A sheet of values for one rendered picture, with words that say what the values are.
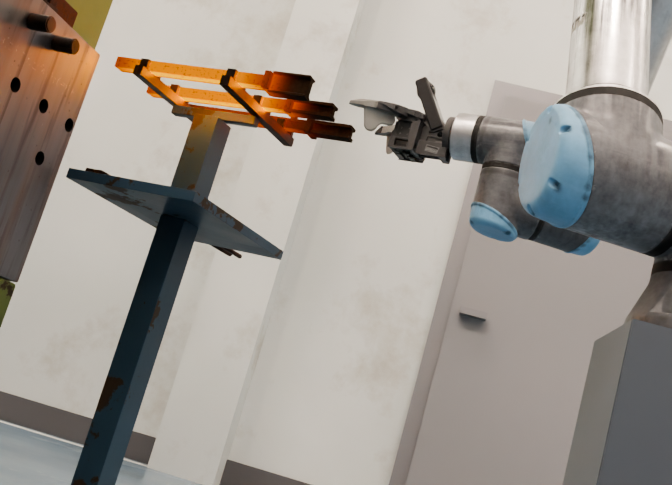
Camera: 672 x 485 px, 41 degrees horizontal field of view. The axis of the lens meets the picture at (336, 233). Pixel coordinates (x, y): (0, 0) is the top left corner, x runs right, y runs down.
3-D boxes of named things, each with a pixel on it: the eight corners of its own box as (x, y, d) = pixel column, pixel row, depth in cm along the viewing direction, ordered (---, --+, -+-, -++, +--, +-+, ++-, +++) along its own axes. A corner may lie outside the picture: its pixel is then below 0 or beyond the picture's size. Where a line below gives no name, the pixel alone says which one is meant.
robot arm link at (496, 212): (535, 241, 158) (551, 176, 161) (473, 222, 157) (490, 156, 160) (516, 249, 168) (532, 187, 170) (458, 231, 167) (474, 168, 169)
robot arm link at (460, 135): (478, 107, 166) (490, 128, 174) (453, 104, 168) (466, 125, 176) (466, 152, 164) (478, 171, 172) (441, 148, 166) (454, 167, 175)
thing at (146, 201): (281, 259, 200) (283, 251, 201) (192, 201, 165) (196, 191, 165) (170, 236, 213) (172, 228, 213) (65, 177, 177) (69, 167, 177)
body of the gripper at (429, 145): (383, 145, 172) (442, 153, 166) (395, 104, 173) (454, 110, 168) (395, 160, 178) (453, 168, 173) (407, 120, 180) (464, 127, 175)
